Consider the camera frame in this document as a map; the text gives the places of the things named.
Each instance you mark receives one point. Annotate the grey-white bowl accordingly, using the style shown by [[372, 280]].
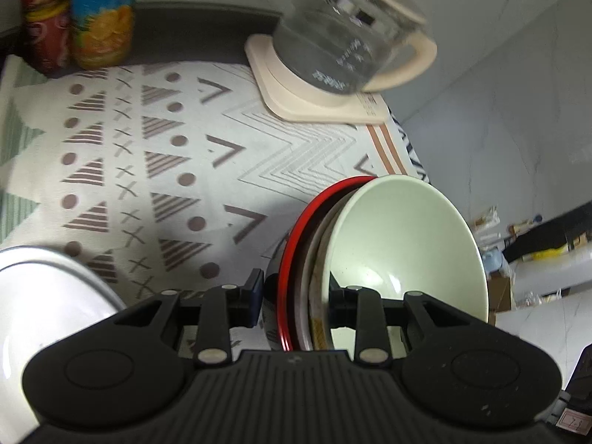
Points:
[[301, 296]]

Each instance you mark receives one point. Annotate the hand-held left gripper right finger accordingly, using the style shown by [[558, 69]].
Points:
[[344, 307]]

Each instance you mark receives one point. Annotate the cream bowl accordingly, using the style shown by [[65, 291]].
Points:
[[320, 305]]

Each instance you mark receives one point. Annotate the white plate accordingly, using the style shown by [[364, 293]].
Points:
[[41, 305]]

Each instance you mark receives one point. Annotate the geometric patterned table cloth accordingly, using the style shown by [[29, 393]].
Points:
[[175, 157]]

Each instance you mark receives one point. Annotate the red and black bowl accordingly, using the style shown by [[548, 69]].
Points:
[[286, 286]]

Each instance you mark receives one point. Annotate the pale green bowl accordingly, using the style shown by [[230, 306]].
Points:
[[397, 245]]

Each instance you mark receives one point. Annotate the red snack canister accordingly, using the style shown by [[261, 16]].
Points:
[[44, 18]]

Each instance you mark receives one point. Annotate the cream kettle base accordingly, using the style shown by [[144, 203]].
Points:
[[296, 97]]

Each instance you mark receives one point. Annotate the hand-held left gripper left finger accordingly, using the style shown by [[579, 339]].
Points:
[[256, 298]]

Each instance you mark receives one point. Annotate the blue and yellow snack canister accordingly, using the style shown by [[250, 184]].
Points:
[[104, 14]]

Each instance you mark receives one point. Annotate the pale blue plastic bottle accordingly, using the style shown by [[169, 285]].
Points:
[[493, 260]]

